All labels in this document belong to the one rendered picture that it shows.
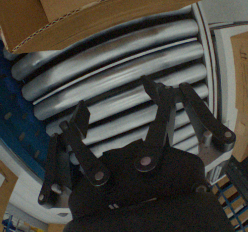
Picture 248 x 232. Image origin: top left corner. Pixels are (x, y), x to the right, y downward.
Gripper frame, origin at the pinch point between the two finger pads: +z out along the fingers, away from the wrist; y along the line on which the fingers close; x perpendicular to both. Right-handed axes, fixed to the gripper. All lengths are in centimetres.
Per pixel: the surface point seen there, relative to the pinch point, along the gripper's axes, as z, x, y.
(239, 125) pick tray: 8, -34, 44
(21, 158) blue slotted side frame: -1.8, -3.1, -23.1
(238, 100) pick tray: 8.6, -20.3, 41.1
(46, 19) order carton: 8.7, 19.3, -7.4
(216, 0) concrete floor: 86, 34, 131
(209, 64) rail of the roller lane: 11.0, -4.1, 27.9
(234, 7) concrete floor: 86, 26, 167
